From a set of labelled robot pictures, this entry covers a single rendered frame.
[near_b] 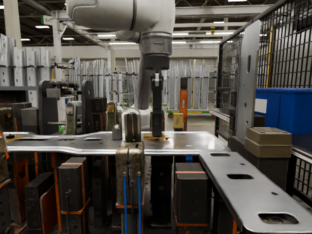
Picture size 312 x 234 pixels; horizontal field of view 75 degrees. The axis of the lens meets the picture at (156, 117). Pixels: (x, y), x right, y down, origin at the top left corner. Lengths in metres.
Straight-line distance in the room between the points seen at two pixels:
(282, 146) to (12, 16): 8.68
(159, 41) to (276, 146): 0.39
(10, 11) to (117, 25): 8.37
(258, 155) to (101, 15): 0.51
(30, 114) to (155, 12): 0.61
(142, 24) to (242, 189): 0.46
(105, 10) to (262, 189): 0.51
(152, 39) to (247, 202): 0.45
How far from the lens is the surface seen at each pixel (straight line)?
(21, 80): 5.53
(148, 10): 0.59
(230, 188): 0.37
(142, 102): 1.33
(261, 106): 0.78
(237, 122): 0.72
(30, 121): 0.93
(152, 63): 0.59
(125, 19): 0.58
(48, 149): 0.63
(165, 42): 0.60
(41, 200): 0.74
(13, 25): 8.77
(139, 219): 0.45
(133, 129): 0.46
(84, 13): 0.58
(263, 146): 0.53
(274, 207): 0.35
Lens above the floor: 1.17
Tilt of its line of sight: 9 degrees down
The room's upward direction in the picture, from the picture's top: straight up
